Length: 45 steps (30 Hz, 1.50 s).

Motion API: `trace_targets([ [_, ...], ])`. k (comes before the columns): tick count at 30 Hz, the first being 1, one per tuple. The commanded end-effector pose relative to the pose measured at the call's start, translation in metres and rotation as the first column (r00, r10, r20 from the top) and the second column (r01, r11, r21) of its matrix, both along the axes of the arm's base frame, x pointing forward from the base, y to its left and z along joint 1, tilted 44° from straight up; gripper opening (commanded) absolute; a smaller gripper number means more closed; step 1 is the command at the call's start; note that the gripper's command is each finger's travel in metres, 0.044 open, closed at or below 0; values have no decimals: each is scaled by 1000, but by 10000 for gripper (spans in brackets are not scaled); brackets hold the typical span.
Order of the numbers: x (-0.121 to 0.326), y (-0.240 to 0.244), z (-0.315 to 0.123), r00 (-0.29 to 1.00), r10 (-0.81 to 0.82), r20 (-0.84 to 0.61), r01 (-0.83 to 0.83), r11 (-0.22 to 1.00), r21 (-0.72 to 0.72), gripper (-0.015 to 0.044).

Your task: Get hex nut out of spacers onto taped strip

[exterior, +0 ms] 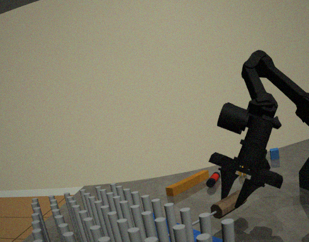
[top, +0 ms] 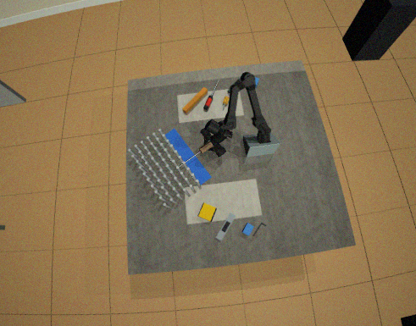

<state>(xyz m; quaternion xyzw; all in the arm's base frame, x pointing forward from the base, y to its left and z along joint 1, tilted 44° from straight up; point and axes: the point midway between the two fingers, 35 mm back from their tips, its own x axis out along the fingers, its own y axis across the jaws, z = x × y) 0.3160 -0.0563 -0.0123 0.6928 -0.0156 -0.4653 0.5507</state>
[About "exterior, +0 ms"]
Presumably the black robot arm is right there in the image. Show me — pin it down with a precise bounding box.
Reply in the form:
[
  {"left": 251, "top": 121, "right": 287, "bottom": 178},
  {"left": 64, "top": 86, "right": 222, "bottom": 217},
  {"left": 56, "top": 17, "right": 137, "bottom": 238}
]
[{"left": 217, "top": 50, "right": 309, "bottom": 143}]

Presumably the blue block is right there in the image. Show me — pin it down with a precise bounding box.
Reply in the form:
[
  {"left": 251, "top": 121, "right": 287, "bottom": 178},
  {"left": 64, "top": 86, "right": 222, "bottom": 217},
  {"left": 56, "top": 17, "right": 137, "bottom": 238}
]
[{"left": 270, "top": 148, "right": 279, "bottom": 160}]

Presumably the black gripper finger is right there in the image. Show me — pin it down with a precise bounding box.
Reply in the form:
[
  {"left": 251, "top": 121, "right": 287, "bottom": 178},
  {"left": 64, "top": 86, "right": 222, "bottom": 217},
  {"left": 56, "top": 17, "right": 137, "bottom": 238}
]
[
  {"left": 218, "top": 168, "right": 239, "bottom": 200},
  {"left": 235, "top": 178, "right": 266, "bottom": 208}
]

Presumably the red and black screwdriver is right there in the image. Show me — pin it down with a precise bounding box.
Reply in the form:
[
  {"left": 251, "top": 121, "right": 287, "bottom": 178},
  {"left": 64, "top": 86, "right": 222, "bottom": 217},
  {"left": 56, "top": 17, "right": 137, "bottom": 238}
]
[{"left": 206, "top": 170, "right": 220, "bottom": 188}]

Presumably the blue tape strip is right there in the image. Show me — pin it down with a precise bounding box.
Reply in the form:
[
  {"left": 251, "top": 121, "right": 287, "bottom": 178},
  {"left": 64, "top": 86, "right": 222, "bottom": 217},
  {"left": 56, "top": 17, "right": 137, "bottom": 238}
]
[{"left": 152, "top": 213, "right": 223, "bottom": 242}]

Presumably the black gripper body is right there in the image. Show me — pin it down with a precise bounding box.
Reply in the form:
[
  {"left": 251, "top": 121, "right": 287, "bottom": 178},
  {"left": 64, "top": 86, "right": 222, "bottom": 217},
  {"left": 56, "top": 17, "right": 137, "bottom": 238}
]
[{"left": 209, "top": 136, "right": 283, "bottom": 189}]

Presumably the brown-handled metal rod tool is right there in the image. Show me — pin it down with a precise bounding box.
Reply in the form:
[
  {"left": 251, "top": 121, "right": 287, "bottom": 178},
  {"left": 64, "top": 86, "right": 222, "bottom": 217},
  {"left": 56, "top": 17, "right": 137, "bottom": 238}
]
[{"left": 210, "top": 190, "right": 240, "bottom": 219}]

